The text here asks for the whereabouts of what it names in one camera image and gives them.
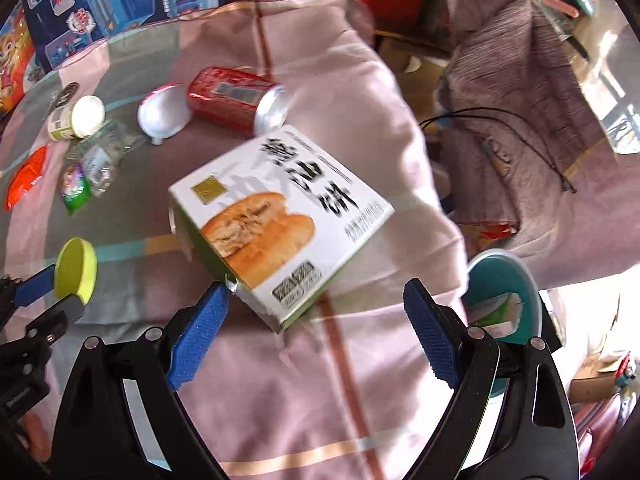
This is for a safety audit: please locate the white and green carton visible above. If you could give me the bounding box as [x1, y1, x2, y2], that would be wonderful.
[470, 292, 523, 341]

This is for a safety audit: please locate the small green packet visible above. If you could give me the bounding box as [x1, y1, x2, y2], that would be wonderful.
[60, 162, 93, 217]

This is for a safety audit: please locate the blue toy box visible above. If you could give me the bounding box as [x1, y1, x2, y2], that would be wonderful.
[22, 0, 226, 73]

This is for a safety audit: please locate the brown and pink draped sheet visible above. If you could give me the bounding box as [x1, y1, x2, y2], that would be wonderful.
[440, 0, 640, 291]

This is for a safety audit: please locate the clear crumpled plastic wrapper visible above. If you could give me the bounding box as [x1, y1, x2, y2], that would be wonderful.
[67, 120, 146, 198]

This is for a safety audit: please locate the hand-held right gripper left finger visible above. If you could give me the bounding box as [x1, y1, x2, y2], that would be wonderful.
[50, 280, 231, 480]

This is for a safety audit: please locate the dark red furniture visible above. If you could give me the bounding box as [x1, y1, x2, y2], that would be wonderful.
[575, 395, 636, 461]

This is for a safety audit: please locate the green and white food box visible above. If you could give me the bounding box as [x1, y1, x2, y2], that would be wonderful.
[168, 125, 396, 333]

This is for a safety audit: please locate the pink plaid tablecloth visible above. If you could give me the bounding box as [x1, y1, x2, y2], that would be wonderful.
[0, 0, 471, 480]

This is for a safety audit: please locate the orange-red wrapper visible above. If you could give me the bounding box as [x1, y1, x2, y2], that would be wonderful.
[4, 145, 51, 212]

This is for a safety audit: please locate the teal plastic bucket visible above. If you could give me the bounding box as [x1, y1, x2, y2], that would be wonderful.
[460, 249, 546, 403]

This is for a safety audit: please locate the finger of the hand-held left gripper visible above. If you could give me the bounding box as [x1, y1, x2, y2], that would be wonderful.
[25, 299, 86, 357]
[0, 265, 59, 311]

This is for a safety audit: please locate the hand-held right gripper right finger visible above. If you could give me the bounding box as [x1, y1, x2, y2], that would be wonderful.
[403, 277, 581, 480]

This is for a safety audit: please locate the yellow-green round lid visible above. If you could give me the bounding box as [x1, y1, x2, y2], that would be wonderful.
[54, 238, 98, 306]

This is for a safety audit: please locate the wooden cabinet white handle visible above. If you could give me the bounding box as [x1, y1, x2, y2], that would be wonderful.
[375, 30, 451, 111]

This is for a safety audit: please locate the small white bottle green label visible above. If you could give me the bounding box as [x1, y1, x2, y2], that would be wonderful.
[47, 95, 106, 142]

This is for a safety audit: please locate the black cord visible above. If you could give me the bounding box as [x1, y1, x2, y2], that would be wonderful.
[419, 108, 578, 193]

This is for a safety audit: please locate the white plastic shell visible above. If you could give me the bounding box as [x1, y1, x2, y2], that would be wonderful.
[137, 85, 193, 146]

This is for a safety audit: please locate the red drink can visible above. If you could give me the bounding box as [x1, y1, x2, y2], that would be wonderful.
[186, 66, 291, 137]

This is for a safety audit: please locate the cartoon puppy bag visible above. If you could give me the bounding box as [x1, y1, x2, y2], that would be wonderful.
[0, 0, 43, 116]

